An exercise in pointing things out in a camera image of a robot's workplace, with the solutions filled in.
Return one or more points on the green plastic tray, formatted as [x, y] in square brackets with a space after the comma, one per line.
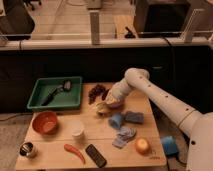
[62, 101]

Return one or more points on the black remote control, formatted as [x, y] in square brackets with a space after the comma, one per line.
[96, 156]

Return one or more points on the grey blue cloth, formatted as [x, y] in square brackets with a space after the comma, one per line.
[123, 136]

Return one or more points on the orange bowl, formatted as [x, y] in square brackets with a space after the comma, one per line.
[45, 123]

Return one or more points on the white horizontal rail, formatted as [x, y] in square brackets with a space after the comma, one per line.
[104, 43]

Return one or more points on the orange red chili pepper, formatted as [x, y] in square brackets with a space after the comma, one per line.
[72, 149]

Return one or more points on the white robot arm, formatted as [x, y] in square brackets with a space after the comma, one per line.
[197, 126]

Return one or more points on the dark red grape bunch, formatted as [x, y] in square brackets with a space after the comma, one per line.
[98, 90]

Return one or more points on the wooden board table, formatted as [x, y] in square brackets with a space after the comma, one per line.
[52, 156]

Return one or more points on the yellow banana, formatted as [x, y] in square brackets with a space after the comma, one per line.
[102, 108]

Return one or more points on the blue cup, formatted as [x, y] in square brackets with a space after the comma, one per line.
[116, 121]

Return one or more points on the black handled dish brush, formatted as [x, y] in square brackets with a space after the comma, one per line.
[64, 87]

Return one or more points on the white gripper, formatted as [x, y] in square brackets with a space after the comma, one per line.
[119, 91]

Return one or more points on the purple bowl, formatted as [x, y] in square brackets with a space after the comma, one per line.
[114, 103]

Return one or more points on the white cup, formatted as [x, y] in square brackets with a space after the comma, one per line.
[77, 129]

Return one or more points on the silver metal can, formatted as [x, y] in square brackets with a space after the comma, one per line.
[28, 149]

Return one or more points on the orange fruit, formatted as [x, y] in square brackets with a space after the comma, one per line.
[142, 146]

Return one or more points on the black office chair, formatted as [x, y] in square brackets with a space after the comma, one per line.
[16, 24]

